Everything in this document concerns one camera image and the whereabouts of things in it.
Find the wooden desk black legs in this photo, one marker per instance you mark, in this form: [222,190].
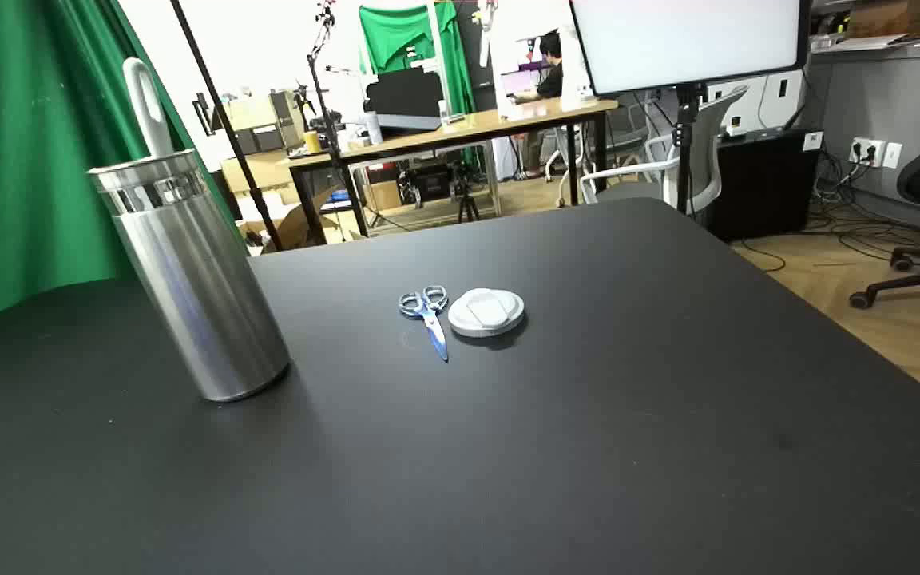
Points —
[481,125]

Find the thin black pole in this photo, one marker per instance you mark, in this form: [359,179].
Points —
[227,132]

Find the seated person in black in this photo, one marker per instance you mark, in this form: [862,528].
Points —
[551,65]

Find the white whiteboard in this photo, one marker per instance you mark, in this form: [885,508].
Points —
[684,39]

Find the cardboard box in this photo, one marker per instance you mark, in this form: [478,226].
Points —
[271,177]

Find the black camera arm stand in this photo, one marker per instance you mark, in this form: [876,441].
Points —
[323,86]

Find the white round case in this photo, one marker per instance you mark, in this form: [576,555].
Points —
[488,313]

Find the green curtain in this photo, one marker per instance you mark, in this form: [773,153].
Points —
[24,161]

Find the white wall socket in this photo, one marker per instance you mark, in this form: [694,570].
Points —
[866,153]
[893,154]

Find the black cabinet box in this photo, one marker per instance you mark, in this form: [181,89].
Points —
[759,188]

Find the black monitor on desk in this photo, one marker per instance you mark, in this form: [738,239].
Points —
[403,96]

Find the stainless steel flask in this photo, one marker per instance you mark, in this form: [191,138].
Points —
[206,288]

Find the small black tripod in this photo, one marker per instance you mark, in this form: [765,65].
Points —
[468,201]

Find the white grey chair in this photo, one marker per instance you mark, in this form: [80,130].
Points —
[711,148]

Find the black display stand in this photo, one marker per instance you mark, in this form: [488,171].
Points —
[684,148]

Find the green hanging cloth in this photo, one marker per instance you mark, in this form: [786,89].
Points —
[406,37]

